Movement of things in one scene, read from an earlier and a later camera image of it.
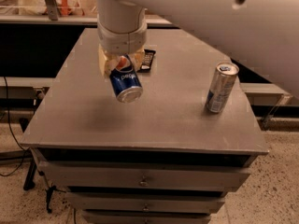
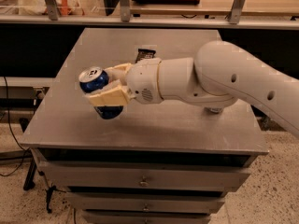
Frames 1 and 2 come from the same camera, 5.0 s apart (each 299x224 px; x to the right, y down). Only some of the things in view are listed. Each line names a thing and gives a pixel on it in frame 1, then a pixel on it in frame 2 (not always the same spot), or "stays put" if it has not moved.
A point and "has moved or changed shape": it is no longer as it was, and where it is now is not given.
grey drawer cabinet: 169,158 stays put
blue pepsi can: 125,80 has moved or changed shape
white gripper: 121,42 to 144,79
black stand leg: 29,183 stays put
